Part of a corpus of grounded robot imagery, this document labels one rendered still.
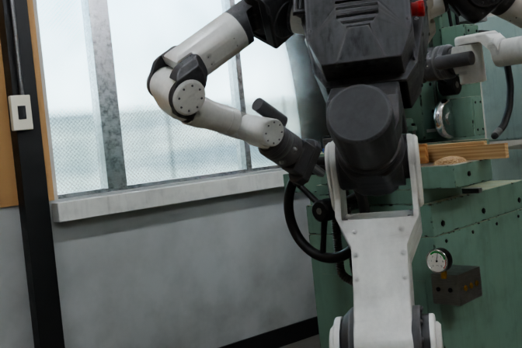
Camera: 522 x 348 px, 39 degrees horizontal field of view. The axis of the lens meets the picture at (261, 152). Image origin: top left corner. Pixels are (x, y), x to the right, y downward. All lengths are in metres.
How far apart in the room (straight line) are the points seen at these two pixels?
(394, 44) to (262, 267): 2.30
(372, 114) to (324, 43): 0.22
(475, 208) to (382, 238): 0.86
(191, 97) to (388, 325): 0.60
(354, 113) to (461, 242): 0.96
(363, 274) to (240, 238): 2.12
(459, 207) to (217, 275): 1.55
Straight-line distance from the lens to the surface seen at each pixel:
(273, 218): 3.57
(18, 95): 2.88
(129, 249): 3.14
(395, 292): 1.36
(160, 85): 1.55
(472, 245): 2.19
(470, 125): 2.27
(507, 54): 1.83
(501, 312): 2.36
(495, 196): 2.33
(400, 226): 1.39
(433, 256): 1.95
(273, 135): 1.69
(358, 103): 1.25
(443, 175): 1.97
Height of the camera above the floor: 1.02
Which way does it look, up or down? 1 degrees down
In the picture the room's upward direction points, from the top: 6 degrees counter-clockwise
